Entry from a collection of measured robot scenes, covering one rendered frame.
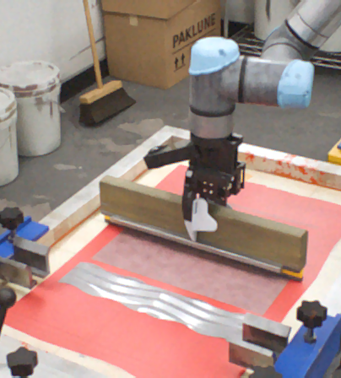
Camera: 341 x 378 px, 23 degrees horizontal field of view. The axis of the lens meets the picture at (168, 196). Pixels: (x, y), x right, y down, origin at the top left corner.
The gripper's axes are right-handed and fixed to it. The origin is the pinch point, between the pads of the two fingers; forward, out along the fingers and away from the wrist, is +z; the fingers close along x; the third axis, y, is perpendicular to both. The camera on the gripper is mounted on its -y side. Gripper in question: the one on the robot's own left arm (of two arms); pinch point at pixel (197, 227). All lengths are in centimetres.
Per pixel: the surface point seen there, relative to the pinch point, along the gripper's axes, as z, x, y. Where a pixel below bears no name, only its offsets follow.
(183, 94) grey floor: 106, 251, -142
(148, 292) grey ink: 4.0, -16.2, -0.5
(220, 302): 4.3, -11.9, 11.1
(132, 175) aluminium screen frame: 4.3, 15.9, -23.8
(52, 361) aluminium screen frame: 1.0, -40.3, -1.9
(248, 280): 4.3, -4.2, 12.5
